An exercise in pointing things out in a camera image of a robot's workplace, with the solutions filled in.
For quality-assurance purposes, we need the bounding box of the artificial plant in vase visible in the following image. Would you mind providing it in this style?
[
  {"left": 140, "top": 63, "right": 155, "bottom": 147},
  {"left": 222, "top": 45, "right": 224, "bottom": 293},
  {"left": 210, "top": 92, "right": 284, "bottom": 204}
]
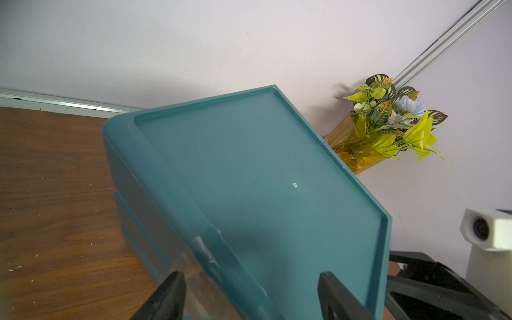
[{"left": 324, "top": 74, "right": 448, "bottom": 174}]

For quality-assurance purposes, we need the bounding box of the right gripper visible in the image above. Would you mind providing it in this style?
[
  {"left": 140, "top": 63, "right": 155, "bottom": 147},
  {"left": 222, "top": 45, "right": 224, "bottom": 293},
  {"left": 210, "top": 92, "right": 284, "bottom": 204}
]
[{"left": 385, "top": 251, "right": 511, "bottom": 319}]

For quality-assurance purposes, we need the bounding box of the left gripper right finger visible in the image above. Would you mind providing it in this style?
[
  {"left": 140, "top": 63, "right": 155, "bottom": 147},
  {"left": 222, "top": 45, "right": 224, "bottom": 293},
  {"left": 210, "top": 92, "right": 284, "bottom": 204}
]
[{"left": 317, "top": 271, "right": 374, "bottom": 320}]

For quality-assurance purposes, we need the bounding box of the teal drawer cabinet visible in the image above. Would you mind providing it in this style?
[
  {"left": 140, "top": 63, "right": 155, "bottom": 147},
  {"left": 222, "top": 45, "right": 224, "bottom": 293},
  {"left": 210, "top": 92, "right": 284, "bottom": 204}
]
[{"left": 103, "top": 86, "right": 391, "bottom": 319}]

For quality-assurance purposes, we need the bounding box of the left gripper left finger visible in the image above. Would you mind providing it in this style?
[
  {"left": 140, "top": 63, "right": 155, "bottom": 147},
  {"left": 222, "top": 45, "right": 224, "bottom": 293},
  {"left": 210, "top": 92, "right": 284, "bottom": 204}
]
[{"left": 130, "top": 271, "right": 187, "bottom": 320}]

